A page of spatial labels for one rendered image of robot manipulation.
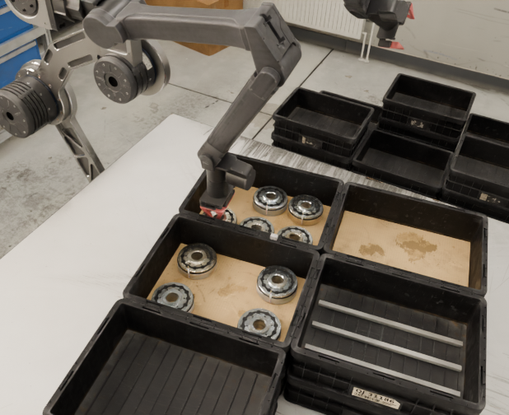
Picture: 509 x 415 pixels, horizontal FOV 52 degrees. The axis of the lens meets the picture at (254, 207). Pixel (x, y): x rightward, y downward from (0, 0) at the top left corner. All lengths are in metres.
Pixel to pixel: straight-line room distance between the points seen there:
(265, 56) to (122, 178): 1.06
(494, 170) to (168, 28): 1.81
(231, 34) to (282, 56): 0.10
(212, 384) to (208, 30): 0.74
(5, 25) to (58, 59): 1.33
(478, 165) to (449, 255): 1.04
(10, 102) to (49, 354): 0.87
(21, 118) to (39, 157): 1.36
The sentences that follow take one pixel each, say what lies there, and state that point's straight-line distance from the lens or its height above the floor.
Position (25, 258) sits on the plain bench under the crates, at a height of 0.70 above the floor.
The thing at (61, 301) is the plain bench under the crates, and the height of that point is 0.70.
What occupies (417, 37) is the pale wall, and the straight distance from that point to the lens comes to 4.24.
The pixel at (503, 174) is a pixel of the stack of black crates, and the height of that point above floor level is 0.49.
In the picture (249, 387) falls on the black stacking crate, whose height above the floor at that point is 0.83.
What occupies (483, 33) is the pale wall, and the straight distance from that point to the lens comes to 4.16.
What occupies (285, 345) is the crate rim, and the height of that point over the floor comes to 0.93.
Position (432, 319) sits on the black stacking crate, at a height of 0.83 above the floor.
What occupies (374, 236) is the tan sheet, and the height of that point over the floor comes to 0.83.
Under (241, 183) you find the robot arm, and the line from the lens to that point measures 1.31.
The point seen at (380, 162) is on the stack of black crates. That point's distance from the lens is 2.58.
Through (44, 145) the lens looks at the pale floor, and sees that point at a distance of 3.37.
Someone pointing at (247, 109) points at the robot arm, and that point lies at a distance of 1.09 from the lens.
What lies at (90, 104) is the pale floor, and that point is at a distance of 3.68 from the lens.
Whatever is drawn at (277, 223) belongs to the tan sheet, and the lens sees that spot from 1.52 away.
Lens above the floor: 1.89
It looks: 43 degrees down
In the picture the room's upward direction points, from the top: 3 degrees clockwise
